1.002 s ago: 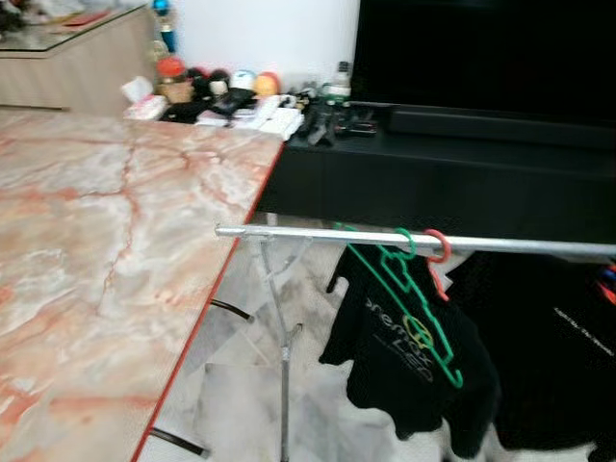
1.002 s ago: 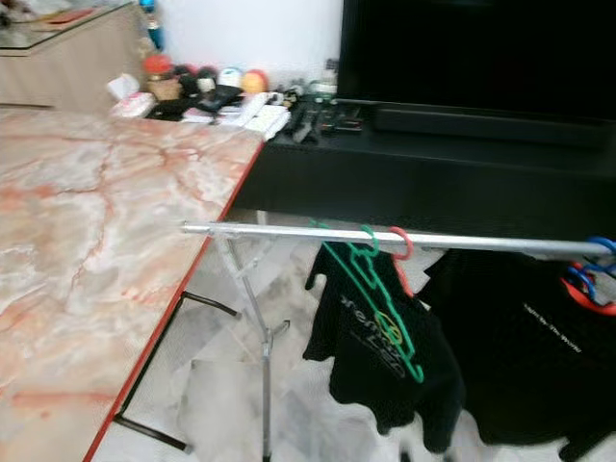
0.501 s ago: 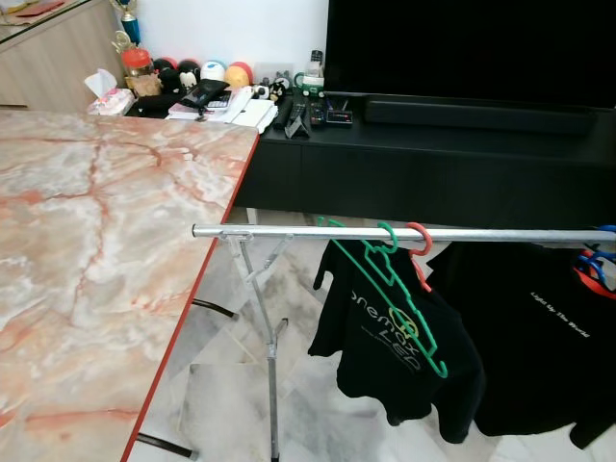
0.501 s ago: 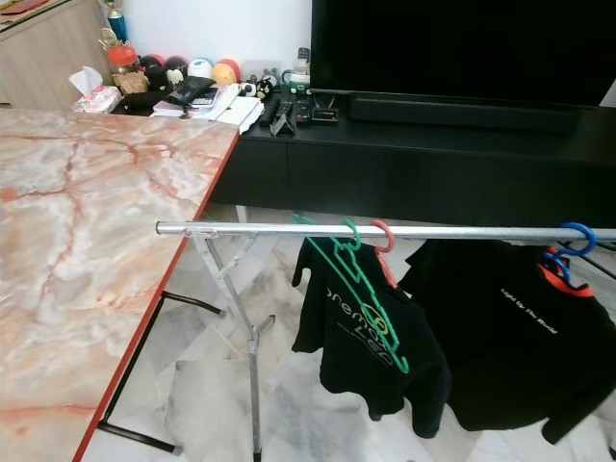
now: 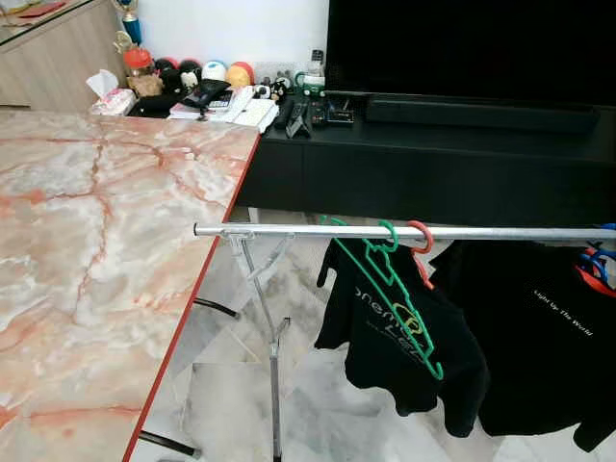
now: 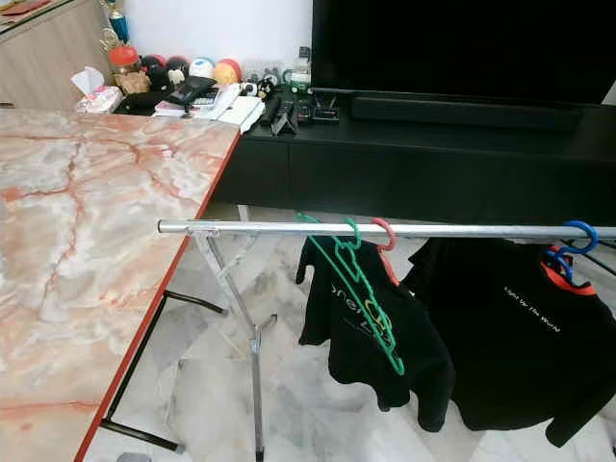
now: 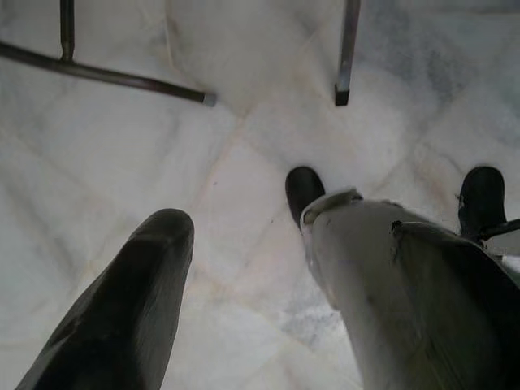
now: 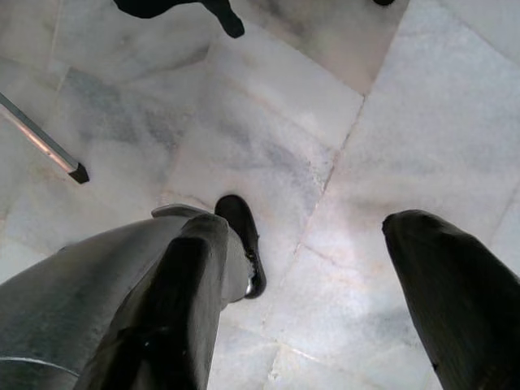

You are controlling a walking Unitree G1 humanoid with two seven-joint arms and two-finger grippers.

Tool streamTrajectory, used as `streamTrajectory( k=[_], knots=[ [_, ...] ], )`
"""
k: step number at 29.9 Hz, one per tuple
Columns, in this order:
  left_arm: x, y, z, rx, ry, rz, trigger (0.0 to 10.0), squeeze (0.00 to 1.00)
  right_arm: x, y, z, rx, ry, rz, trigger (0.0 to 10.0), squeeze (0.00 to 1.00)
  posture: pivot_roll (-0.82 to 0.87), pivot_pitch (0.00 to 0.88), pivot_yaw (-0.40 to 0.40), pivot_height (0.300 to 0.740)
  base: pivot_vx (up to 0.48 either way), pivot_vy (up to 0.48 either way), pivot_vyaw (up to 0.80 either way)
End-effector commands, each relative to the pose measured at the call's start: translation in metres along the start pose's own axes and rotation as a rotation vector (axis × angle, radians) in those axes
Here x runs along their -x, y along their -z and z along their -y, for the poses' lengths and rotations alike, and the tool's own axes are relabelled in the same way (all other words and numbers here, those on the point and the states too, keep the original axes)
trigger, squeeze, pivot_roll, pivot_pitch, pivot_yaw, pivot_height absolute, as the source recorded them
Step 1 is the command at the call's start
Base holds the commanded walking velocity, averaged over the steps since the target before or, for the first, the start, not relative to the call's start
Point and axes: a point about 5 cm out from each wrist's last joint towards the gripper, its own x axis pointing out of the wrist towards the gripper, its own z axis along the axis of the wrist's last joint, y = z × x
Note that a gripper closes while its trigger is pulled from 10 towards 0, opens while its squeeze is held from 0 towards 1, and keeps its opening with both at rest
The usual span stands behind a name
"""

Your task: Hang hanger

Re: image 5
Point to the marble-pattern folding table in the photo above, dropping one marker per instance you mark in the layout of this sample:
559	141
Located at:
96	241

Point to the black t-shirt with white print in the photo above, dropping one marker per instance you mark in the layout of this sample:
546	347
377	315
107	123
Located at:
529	337

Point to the black flat television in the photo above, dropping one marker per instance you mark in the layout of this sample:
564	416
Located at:
462	48

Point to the black t-shirt with green logo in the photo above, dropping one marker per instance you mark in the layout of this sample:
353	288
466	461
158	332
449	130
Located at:
356	318

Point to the blue plastic hanger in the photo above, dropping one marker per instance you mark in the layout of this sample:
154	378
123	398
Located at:
599	262

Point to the red plastic hanger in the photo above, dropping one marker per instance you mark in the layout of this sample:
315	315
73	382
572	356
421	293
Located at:
428	234

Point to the orange round toy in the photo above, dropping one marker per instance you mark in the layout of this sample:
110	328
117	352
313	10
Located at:
239	77

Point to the light wooden cabinet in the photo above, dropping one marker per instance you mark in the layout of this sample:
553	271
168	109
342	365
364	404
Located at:
48	67

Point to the gold blue trophy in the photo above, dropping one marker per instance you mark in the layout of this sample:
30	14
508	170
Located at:
131	29

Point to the white blue round toy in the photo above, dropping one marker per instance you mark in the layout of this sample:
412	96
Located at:
214	71

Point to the green plastic hanger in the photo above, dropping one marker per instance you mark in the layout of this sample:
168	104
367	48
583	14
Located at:
395	238

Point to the jar with red lid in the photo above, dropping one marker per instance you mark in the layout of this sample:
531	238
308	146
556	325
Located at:
138	60

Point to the silver metal clothes rack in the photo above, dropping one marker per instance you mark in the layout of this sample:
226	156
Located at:
289	231

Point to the black TV console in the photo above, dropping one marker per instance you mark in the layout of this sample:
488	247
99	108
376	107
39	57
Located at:
433	173

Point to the pink white tissue box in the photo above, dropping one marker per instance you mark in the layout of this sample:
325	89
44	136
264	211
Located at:
114	101

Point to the black soundbar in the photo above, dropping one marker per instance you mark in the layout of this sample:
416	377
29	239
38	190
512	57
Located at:
481	115

